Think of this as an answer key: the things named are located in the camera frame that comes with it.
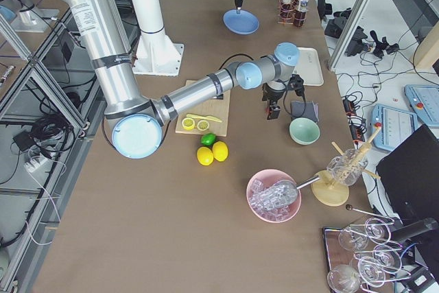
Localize blue plate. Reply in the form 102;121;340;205
223;10;259;35

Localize grey folded cloth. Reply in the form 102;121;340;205
290;101;319;123

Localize mint green bowl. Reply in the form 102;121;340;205
289;118;320;145

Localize dark drink bottle top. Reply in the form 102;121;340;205
280;0;293;20

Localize dark drink bottle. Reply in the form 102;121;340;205
280;0;293;20
293;0;309;27

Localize wooden cutting board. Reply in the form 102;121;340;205
168;79;230;137

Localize cream serving tray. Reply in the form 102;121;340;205
294;47;324;86

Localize dark drink bottle lower left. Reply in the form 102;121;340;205
293;0;309;27

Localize whole lemon upper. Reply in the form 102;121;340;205
212;141;228;162

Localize whole lemon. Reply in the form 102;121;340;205
196;146;214;166
212;141;228;162

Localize yellow plastic knife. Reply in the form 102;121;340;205
186;113;222;123

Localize green lime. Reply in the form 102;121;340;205
200;132;217;146

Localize lemon half slice lower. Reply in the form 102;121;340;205
196;119;210;132

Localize lemon half slice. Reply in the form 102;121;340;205
196;119;210;132
181;117;195;130

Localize whole lemon lower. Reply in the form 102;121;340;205
196;146;214;166

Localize steel ice scoop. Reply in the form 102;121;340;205
266;175;319;208

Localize lemon half slice upper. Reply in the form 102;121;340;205
181;117;195;130

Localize pink bowl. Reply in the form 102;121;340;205
246;169;301;223

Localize clear ice cubes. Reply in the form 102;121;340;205
249;179;293;222

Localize clear glass mug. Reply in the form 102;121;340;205
327;149;368;186

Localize wooden cup stand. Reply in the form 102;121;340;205
311;126;381;207

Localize blue teach pendant near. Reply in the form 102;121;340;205
370;104;419;152

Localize blue teach pendant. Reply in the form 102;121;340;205
370;104;419;152
404;84;439;128

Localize blue teach pendant far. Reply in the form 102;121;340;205
404;84;439;128

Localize black monitor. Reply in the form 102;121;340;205
375;124;439;225

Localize copper wire bottle rack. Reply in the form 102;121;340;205
278;0;309;27

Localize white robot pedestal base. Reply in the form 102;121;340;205
132;0;184;77

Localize wire glass rack tray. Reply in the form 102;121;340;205
322;215;411;292

